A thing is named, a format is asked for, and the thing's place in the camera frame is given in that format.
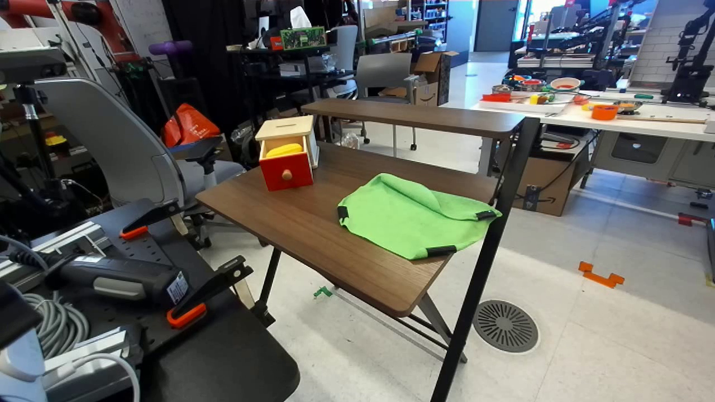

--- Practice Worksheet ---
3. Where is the green towel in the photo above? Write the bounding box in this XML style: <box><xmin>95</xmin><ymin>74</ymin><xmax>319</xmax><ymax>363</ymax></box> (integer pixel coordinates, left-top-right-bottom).
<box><xmin>336</xmin><ymin>173</ymin><xmax>503</xmax><ymax>261</ymax></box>

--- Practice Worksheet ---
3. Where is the red drawer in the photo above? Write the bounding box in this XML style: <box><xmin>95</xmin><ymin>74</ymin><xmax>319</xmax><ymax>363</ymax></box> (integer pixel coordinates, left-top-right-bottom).
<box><xmin>258</xmin><ymin>136</ymin><xmax>315</xmax><ymax>193</ymax></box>

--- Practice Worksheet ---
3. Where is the yellow object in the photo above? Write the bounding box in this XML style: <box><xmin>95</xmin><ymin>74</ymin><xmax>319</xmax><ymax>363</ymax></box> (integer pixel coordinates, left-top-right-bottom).
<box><xmin>265</xmin><ymin>142</ymin><xmax>304</xmax><ymax>159</ymax></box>

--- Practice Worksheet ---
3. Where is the wooden box with drawer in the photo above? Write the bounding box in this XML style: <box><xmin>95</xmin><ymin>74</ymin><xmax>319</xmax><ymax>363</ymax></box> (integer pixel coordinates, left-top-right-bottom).
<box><xmin>255</xmin><ymin>115</ymin><xmax>321</xmax><ymax>193</ymax></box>

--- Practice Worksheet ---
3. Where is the grey chair on castors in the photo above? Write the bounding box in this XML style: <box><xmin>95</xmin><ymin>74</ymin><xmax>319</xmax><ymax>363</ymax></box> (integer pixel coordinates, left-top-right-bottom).
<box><xmin>353</xmin><ymin>52</ymin><xmax>420</xmax><ymax>152</ymax></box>

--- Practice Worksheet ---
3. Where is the open cardboard box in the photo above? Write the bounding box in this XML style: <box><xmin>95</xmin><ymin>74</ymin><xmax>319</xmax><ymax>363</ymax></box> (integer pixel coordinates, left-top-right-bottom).
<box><xmin>409</xmin><ymin>50</ymin><xmax>460</xmax><ymax>107</ymax></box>

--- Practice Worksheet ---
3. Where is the green box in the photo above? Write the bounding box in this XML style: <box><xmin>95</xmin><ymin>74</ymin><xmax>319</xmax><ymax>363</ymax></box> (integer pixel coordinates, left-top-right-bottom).
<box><xmin>279</xmin><ymin>26</ymin><xmax>328</xmax><ymax>51</ymax></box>

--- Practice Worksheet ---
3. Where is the orange bag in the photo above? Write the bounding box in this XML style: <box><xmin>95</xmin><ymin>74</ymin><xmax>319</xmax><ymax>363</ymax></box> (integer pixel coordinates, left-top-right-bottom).
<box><xmin>161</xmin><ymin>103</ymin><xmax>222</xmax><ymax>148</ymax></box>

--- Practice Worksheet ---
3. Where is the round grey floor vent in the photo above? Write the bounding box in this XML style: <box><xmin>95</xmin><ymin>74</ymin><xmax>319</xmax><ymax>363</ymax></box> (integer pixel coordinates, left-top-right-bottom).
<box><xmin>473</xmin><ymin>299</ymin><xmax>540</xmax><ymax>354</ymax></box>

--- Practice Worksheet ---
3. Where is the cardboard box with black print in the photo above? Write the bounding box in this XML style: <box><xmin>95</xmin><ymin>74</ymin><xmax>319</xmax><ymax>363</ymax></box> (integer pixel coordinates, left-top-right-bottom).
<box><xmin>511</xmin><ymin>155</ymin><xmax>591</xmax><ymax>218</ymax></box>

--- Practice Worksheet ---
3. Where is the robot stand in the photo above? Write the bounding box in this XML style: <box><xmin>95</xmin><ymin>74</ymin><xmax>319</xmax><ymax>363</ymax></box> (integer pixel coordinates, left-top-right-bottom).
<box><xmin>0</xmin><ymin>199</ymin><xmax>301</xmax><ymax>402</ymax></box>

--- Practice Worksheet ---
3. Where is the grey door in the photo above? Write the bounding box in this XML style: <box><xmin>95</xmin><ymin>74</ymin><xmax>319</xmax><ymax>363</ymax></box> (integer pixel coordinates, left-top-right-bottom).
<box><xmin>474</xmin><ymin>0</ymin><xmax>521</xmax><ymax>53</ymax></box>

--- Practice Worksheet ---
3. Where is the purple dumbbell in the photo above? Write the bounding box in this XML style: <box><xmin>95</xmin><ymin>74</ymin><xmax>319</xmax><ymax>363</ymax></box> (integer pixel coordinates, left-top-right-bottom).
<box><xmin>148</xmin><ymin>40</ymin><xmax>194</xmax><ymax>57</ymax></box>

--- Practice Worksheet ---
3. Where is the grey office chair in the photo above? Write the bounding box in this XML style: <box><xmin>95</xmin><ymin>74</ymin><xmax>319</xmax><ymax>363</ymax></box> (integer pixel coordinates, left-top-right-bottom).
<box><xmin>32</xmin><ymin>77</ymin><xmax>247</xmax><ymax>250</ymax></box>

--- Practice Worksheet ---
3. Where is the black power brick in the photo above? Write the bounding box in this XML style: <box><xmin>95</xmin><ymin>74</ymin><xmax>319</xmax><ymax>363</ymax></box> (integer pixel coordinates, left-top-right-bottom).
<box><xmin>44</xmin><ymin>255</ymin><xmax>191</xmax><ymax>306</ymax></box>

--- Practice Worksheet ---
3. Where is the white table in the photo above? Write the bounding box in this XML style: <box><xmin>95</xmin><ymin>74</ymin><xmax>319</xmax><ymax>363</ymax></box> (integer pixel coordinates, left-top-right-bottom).
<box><xmin>471</xmin><ymin>88</ymin><xmax>715</xmax><ymax>190</ymax></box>

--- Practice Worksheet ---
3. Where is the white power strip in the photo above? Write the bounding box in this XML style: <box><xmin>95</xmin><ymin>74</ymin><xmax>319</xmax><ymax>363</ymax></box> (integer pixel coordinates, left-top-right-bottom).
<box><xmin>42</xmin><ymin>326</ymin><xmax>130</xmax><ymax>391</ymax></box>

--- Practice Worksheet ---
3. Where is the black clamp with orange handle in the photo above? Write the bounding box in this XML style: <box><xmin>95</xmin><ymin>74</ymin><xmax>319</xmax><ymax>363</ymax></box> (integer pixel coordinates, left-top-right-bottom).
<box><xmin>166</xmin><ymin>255</ymin><xmax>254</xmax><ymax>329</ymax></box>
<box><xmin>120</xmin><ymin>199</ymin><xmax>183</xmax><ymax>241</ymax></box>

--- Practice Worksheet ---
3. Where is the aluminium rail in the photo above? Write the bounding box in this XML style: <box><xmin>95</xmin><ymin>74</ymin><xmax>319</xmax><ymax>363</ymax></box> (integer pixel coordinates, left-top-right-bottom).
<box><xmin>0</xmin><ymin>220</ymin><xmax>111</xmax><ymax>281</ymax></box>

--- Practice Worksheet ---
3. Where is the coil of grey cable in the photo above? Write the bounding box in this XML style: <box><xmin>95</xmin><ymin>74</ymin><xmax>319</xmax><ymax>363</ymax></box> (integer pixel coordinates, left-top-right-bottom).
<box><xmin>21</xmin><ymin>292</ymin><xmax>90</xmax><ymax>360</ymax></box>

